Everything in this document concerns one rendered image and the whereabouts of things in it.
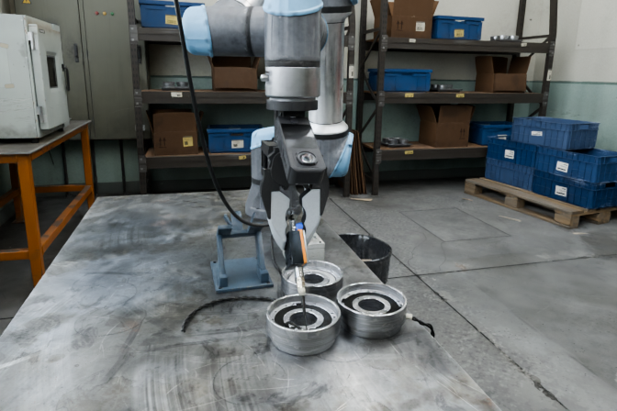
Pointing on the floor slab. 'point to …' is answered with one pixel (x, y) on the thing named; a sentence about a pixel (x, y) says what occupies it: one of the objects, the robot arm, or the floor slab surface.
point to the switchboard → (89, 38)
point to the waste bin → (377, 250)
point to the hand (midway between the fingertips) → (294, 241)
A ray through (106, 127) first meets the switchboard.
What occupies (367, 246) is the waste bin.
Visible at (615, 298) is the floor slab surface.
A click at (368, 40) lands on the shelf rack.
